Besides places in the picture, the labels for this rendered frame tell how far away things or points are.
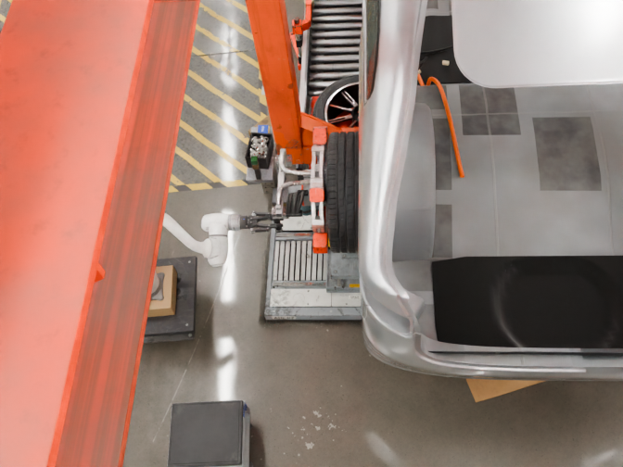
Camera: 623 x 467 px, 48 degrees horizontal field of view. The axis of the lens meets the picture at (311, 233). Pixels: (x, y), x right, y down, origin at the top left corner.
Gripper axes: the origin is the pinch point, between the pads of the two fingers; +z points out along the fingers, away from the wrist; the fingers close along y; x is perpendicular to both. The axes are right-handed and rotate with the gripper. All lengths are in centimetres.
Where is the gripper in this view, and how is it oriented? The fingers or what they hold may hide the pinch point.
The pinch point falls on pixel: (276, 221)
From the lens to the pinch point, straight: 376.2
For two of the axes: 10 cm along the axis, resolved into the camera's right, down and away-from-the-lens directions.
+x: -0.8, -5.0, -8.6
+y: -0.4, 8.7, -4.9
